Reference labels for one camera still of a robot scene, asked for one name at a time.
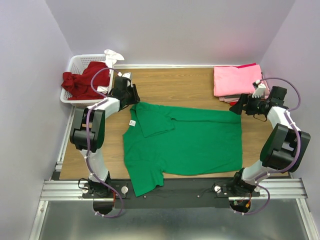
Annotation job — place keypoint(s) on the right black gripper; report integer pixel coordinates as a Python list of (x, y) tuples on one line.
[(245, 99)]

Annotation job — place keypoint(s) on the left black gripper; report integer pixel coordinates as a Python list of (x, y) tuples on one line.
[(136, 98)]

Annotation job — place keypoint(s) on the green t shirt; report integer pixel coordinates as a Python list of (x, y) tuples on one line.
[(180, 141)]

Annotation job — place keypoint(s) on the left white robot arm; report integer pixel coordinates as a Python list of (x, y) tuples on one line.
[(87, 133)]

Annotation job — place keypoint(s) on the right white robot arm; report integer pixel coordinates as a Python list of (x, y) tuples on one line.
[(283, 150)]

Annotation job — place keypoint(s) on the folded shirts stack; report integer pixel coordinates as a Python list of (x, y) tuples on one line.
[(227, 99)]

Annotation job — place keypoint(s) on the white t shirt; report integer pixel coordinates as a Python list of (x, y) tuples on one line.
[(111, 57)]

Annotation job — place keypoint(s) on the dark red t shirt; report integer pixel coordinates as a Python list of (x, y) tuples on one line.
[(79, 85)]

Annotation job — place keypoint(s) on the white plastic laundry basket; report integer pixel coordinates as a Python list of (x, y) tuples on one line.
[(77, 65)]

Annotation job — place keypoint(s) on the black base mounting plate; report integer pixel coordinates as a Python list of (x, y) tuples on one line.
[(175, 193)]

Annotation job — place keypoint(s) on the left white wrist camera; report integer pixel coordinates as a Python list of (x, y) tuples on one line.
[(126, 75)]

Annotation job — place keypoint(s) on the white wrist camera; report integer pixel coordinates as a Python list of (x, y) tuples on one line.
[(261, 89), (126, 75)]

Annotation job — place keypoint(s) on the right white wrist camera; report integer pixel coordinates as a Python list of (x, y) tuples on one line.
[(261, 89)]

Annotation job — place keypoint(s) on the aluminium frame rail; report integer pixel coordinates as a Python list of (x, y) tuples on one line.
[(280, 212)]

